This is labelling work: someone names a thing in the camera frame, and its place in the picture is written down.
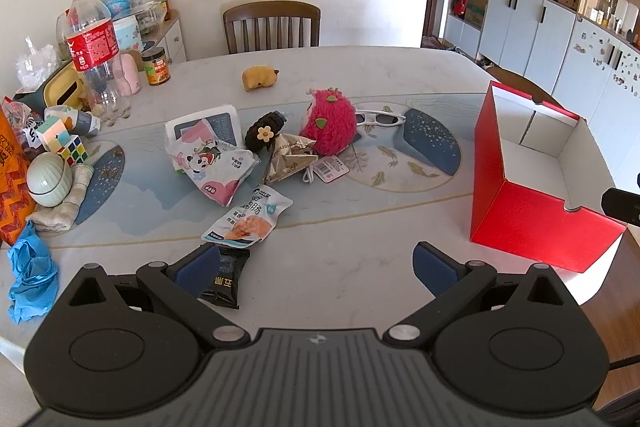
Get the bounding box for black scrunchie with flower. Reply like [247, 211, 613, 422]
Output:
[244, 110, 286, 154]

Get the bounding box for pink plush strawberry toy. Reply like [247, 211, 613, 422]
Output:
[299, 88, 357, 156]

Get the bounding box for yellow plush hamster toy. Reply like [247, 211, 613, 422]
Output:
[242, 65, 279, 92]

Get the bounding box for black snack packet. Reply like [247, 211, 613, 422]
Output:
[200, 245, 250, 310]

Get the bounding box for red cardboard box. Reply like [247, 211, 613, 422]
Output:
[470, 81, 626, 273]

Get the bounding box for white snack packet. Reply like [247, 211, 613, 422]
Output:
[202, 184, 293, 249]

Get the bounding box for blue crumpled glove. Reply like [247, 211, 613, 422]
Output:
[8, 221, 58, 324]

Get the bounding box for beige folded towel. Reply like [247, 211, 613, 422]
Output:
[28, 164, 94, 233]

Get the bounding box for green round container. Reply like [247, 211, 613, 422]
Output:
[26, 152, 73, 208]

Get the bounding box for rubiks cube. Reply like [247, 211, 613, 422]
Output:
[56, 134, 89, 167]

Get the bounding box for white price tag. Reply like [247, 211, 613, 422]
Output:
[311, 155, 349, 183]

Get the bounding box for beige paper bag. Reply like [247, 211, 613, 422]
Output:
[262, 132, 318, 184]

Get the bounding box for orange snack bag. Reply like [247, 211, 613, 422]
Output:
[0, 112, 36, 246]

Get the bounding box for white sunglasses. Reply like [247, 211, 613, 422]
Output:
[355, 108, 406, 128]

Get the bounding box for pastel pyramid cube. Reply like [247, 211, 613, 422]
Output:
[36, 116, 70, 153]

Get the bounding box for pink small bottle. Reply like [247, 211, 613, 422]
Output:
[114, 53, 141, 96]

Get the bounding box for white cabinet unit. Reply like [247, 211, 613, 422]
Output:
[444, 0, 639, 192]

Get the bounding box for brown sauce jar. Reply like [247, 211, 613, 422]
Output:
[141, 46, 170, 86]

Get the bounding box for yellow tissue box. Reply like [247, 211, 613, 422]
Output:
[14, 61, 90, 117]

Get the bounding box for white side drawer cabinet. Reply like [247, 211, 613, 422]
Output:
[142, 9, 188, 64]

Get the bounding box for cola plastic bottle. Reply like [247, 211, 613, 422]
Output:
[64, 0, 130, 126]

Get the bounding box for wooden chair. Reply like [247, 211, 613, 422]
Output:
[222, 0, 321, 54]

